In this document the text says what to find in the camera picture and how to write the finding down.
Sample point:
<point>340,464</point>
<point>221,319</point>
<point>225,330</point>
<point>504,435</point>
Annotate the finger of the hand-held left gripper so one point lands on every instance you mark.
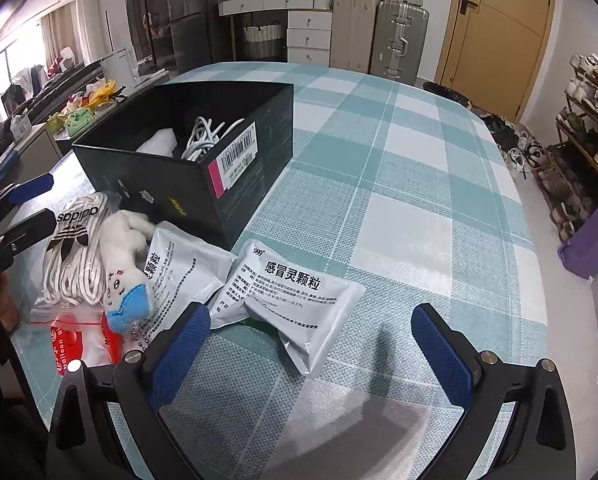
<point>26,235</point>
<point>29,190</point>

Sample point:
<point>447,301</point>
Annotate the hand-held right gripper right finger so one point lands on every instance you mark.
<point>441,350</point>

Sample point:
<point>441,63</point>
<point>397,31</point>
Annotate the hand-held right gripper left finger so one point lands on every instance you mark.
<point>179,345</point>

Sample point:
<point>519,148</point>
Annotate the bag of white shoelaces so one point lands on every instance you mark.
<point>74,260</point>

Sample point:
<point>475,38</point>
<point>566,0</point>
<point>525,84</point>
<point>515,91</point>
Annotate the silver medicine packet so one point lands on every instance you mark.
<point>179,270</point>

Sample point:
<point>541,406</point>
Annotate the white and blue plush toy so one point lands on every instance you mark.
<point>124,270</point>

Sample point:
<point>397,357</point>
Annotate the red and white packet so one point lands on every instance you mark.
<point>74,342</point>

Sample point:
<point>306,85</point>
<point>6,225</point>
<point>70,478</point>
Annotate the small clear plastic packet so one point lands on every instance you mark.
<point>299,310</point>

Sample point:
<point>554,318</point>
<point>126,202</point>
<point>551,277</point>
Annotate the black cardboard box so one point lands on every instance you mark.
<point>259,180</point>

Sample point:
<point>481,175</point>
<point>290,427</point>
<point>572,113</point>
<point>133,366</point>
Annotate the person's left hand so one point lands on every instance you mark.
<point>3,306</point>

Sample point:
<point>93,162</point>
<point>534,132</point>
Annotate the grey side cabinet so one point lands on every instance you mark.
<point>39,147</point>

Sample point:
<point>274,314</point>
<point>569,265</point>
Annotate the green toy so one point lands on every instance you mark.
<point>74,121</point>

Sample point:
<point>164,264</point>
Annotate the yellow artificial flowers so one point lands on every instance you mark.
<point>104,92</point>

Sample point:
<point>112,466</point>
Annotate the white plastic bag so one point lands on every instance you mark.
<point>156,144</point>

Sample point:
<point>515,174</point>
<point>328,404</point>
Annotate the teal checkered tablecloth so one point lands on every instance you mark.
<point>404,210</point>

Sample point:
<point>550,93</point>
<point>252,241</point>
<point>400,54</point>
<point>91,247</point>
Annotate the white appliance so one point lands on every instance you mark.
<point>120,66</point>

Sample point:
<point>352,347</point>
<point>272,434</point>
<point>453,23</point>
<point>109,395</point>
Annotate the beige curtain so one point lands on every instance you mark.
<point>59,37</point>

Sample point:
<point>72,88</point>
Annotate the purple paper bag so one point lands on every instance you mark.
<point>594,240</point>

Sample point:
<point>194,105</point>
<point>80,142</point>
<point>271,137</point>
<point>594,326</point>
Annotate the dark glass cabinet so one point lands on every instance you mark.
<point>146,15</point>

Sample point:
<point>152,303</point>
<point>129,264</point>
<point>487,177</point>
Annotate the scattered shoes group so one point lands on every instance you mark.
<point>514,145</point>

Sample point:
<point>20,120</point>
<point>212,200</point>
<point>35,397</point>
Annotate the grey refrigerator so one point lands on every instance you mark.
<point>204,20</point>

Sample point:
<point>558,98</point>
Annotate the woven laundry basket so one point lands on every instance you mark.
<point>263,42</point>

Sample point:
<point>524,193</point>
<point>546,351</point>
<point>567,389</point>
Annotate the wooden shoe rack with shoes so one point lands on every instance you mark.
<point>594,95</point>

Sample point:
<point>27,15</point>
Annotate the silver suitcase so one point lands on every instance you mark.
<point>399,45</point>

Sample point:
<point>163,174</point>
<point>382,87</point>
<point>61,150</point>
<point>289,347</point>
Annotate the white desk with drawers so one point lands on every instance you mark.
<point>306,35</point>

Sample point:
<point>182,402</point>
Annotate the yellow wooden door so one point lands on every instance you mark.
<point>494,35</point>

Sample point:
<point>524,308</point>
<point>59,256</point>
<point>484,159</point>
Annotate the beige suitcase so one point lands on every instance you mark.
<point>353,35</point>

